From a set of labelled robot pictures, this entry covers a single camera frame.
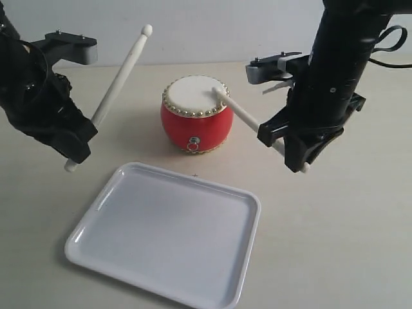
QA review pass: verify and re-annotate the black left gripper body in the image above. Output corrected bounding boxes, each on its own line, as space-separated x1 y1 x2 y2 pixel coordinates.
1 35 77 142

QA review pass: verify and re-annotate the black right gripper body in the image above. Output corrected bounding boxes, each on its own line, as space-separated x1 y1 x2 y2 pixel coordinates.
283 61 366 142

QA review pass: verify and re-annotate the white drumstick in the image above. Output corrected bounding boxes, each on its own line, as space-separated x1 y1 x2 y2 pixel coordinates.
64 24 153 173
212 87 310 173

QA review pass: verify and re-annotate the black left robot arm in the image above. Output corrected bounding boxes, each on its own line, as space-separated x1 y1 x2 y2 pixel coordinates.
1 10 98 164

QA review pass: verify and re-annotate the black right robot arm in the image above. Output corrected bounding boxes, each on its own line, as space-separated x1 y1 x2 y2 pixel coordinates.
246 1 411 172

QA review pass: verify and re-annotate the small red drum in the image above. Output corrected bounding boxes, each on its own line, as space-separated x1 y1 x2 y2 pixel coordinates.
160 75 234 154

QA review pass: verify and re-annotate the white plastic tray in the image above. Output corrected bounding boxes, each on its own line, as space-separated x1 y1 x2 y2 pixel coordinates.
64 162 261 308

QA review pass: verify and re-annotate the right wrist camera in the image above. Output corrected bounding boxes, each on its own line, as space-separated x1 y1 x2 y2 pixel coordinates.
245 51 311 85

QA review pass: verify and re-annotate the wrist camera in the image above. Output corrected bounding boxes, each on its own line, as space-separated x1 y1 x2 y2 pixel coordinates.
31 30 98 66
245 51 311 85

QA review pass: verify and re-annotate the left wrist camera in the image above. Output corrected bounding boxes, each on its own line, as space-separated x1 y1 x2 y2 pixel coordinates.
31 30 98 66

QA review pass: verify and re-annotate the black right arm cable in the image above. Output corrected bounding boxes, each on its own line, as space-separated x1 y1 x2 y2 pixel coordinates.
368 25 412 69

